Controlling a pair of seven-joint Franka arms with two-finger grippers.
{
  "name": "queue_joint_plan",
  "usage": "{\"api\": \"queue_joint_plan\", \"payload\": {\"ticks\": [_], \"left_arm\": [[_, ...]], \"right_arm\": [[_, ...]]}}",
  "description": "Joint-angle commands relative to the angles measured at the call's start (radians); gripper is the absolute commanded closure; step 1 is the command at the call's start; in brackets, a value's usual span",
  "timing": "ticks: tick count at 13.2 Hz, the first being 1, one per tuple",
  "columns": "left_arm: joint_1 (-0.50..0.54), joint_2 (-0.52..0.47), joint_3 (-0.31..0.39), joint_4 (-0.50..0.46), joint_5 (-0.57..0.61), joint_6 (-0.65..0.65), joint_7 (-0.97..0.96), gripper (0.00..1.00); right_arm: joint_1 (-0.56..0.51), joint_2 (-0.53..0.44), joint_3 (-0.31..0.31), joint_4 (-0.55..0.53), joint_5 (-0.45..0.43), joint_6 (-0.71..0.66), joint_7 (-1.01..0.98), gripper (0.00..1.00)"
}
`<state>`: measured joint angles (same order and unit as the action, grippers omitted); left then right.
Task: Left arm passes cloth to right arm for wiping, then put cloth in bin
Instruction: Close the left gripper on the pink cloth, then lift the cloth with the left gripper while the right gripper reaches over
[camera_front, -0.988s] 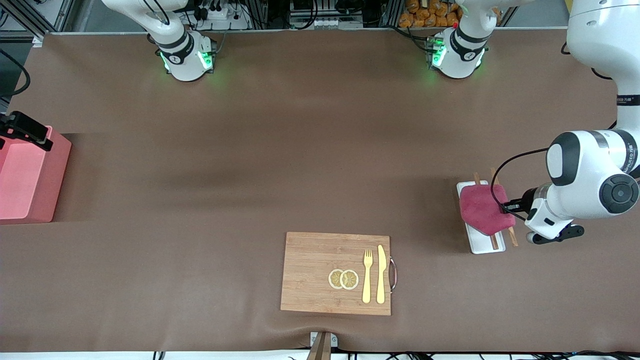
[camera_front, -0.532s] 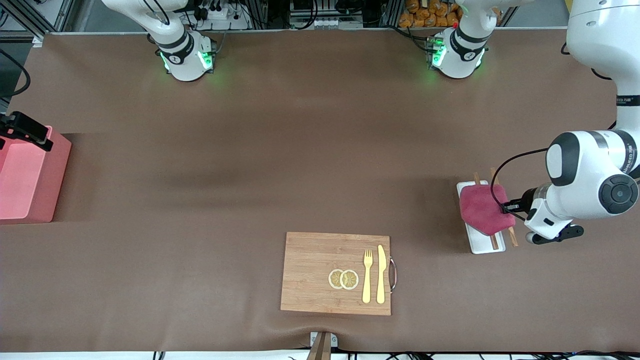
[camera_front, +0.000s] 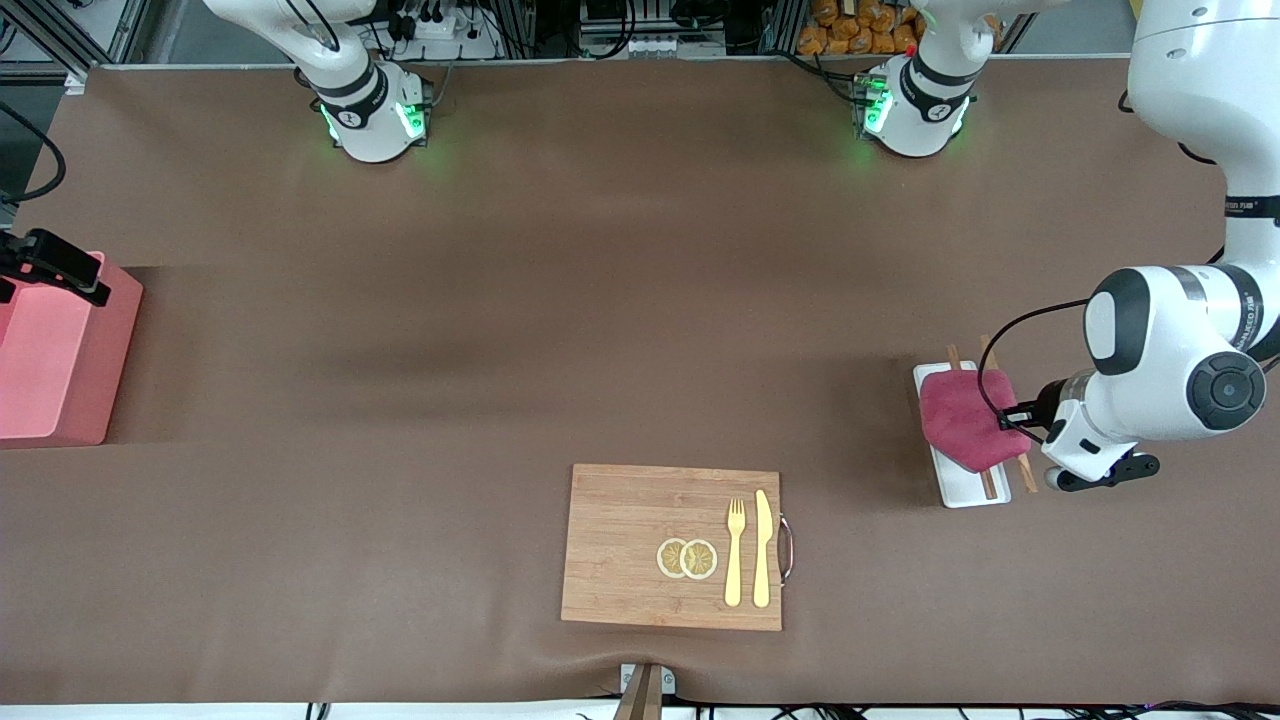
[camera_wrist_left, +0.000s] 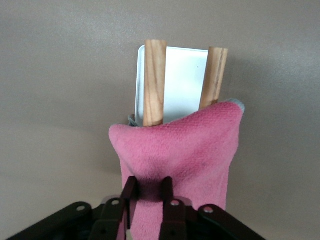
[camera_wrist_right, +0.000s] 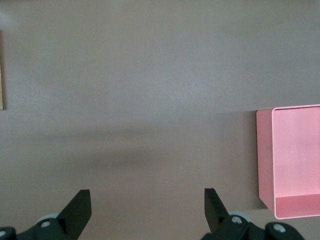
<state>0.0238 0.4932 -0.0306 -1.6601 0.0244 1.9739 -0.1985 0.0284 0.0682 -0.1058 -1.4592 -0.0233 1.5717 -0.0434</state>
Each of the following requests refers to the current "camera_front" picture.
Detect pink terry cloth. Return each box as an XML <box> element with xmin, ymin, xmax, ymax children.
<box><xmin>918</xmin><ymin>368</ymin><xmax>1031</xmax><ymax>475</ymax></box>

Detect pink plastic bin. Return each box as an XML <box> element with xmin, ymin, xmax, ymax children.
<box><xmin>0</xmin><ymin>250</ymin><xmax>144</xmax><ymax>448</ymax></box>

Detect white rectangular tray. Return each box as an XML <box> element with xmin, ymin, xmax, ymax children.
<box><xmin>912</xmin><ymin>360</ymin><xmax>1013</xmax><ymax>509</ymax></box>

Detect yellow plastic knife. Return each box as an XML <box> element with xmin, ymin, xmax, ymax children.
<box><xmin>752</xmin><ymin>488</ymin><xmax>774</xmax><ymax>609</ymax></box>

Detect yellow plastic fork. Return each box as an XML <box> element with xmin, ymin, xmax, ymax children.
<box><xmin>724</xmin><ymin>497</ymin><xmax>748</xmax><ymax>608</ymax></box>

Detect bamboo cutting board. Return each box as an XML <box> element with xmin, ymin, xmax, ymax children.
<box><xmin>560</xmin><ymin>463</ymin><xmax>796</xmax><ymax>633</ymax></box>

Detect orange snack packets pile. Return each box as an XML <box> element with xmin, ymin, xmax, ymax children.
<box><xmin>797</xmin><ymin>0</ymin><xmax>926</xmax><ymax>57</ymax></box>

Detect brown table cover sheet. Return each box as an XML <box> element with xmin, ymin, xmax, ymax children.
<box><xmin>0</xmin><ymin>55</ymin><xmax>1280</xmax><ymax>706</ymax></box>

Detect white power strip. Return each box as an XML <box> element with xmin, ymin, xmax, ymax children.
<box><xmin>385</xmin><ymin>8</ymin><xmax>501</xmax><ymax>61</ymax></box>

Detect black electronics rack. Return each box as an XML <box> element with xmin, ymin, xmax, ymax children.
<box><xmin>578</xmin><ymin>0</ymin><xmax>736</xmax><ymax>59</ymax></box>

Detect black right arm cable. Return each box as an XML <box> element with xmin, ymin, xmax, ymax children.
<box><xmin>0</xmin><ymin>100</ymin><xmax>67</xmax><ymax>208</ymax></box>

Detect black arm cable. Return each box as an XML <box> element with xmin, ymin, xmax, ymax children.
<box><xmin>978</xmin><ymin>298</ymin><xmax>1091</xmax><ymax>446</ymax></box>
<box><xmin>0</xmin><ymin>100</ymin><xmax>67</xmax><ymax>208</ymax></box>

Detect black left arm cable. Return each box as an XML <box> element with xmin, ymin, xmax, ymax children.
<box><xmin>978</xmin><ymin>298</ymin><xmax>1091</xmax><ymax>446</ymax></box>

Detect aluminium frame post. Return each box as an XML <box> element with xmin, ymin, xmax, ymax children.
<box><xmin>0</xmin><ymin>0</ymin><xmax>136</xmax><ymax>93</ymax></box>

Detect metal table clamp bracket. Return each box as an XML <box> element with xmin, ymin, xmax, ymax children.
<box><xmin>612</xmin><ymin>663</ymin><xmax>677</xmax><ymax>720</ymax></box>

